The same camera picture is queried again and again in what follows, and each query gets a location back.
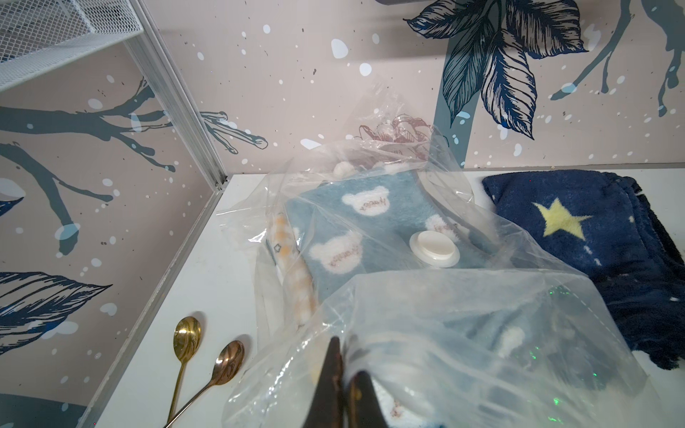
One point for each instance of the gold spoon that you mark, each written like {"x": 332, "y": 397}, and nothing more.
{"x": 187, "y": 338}

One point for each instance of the navy star blanket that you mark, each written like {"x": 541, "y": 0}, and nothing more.
{"x": 602, "y": 224}

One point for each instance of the clear plastic vacuum bag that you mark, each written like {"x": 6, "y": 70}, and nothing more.
{"x": 582, "y": 373}

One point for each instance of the copper spoon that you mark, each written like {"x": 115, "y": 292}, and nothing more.
{"x": 226, "y": 367}

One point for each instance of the white mesh wall basket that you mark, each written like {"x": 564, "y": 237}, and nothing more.
{"x": 38, "y": 36}

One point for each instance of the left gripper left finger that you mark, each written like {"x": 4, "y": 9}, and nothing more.
{"x": 327, "y": 406}

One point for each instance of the light blue bear blanket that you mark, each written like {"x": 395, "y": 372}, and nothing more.
{"x": 435, "y": 301}

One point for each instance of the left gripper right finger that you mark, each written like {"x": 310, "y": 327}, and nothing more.
{"x": 362, "y": 406}

